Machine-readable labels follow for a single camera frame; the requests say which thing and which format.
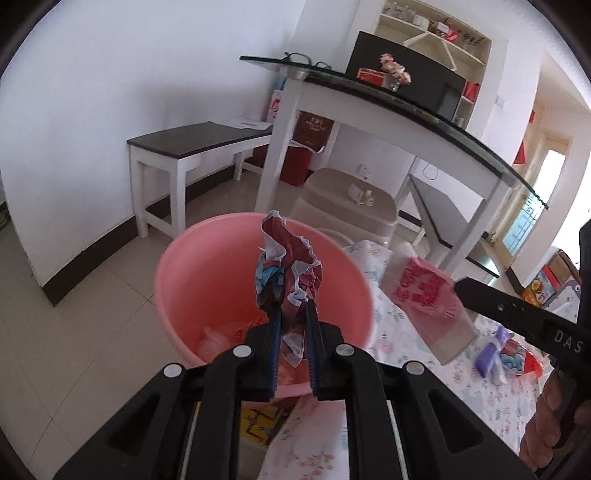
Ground vase of pink flowers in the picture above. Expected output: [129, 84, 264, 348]
[379, 53, 411, 92]

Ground black television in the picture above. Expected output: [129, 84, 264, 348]
[344, 31, 467, 121]

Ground red tissue box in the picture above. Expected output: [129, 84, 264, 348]
[356, 68, 389, 87]

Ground black eyeglasses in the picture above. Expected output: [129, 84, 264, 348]
[283, 52, 331, 70]

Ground white paper sheet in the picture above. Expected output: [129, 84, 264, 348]
[225, 117, 273, 132]

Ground glass balcony door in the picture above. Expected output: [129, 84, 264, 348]
[501, 136, 566, 254]

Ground taupe plastic stool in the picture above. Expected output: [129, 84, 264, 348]
[291, 167, 399, 245]

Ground person's right hand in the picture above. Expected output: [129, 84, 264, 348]
[518, 366, 578, 480]

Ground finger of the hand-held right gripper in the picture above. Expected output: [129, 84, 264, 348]
[454, 276, 546, 345]

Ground white table with glass top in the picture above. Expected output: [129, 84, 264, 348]
[239, 54, 550, 278]

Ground pink plastic bucket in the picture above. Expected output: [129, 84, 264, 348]
[154, 212, 375, 398]

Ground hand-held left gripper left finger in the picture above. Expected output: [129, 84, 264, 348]
[53, 302, 283, 480]

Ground purple wrapper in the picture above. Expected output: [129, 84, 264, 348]
[475, 324, 513, 378]

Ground blue snack wrapper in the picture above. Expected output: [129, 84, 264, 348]
[500, 339, 529, 374]

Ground printed fruit carton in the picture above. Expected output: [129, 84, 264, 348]
[522, 265, 559, 308]

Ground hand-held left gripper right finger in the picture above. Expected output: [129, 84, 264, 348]
[305, 301, 537, 480]

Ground white wall shelf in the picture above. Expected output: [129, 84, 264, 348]
[372, 0, 492, 134]

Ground maroon wrapper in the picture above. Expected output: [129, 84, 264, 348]
[253, 210, 324, 367]

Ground grey children's drawing board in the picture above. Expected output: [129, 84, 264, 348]
[547, 281, 580, 324]

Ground dark red paper bag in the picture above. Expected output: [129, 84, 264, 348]
[295, 111, 334, 153]

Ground white bench with dark top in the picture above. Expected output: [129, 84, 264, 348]
[127, 121, 274, 239]
[409, 178, 502, 280]

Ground red crumpled packet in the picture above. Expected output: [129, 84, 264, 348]
[526, 348, 552, 379]

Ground floral printed tablecloth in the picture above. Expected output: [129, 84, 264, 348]
[259, 237, 550, 480]

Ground clear bag with red print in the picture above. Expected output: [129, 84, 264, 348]
[379, 244, 477, 365]

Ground yellow patterned item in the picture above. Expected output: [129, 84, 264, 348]
[242, 406, 280, 448]

